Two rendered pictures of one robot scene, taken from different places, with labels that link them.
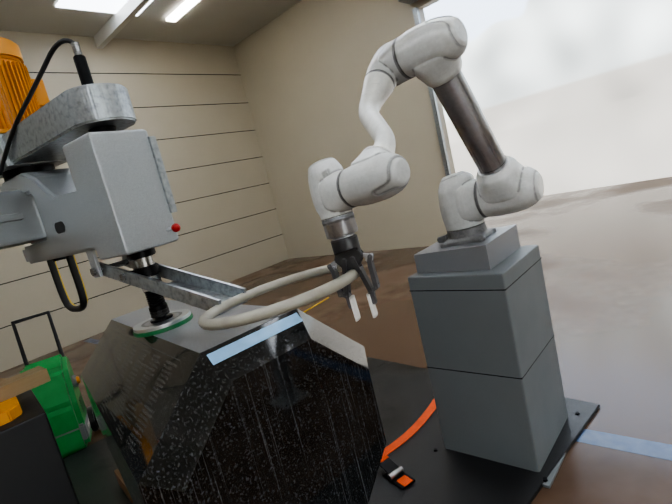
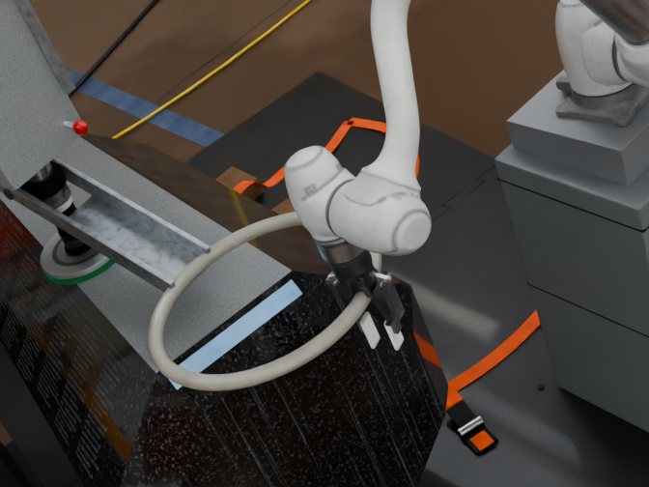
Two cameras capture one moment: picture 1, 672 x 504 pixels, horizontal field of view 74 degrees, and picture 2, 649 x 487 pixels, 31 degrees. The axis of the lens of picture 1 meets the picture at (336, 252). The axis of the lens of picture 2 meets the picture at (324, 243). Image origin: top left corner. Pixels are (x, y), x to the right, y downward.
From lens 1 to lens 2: 1.27 m
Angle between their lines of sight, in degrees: 33
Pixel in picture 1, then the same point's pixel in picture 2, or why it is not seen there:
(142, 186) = (13, 71)
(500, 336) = (635, 285)
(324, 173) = (307, 190)
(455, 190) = (581, 34)
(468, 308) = (588, 234)
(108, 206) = not seen: outside the picture
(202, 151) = not seen: outside the picture
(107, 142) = not seen: outside the picture
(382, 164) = (384, 230)
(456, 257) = (576, 150)
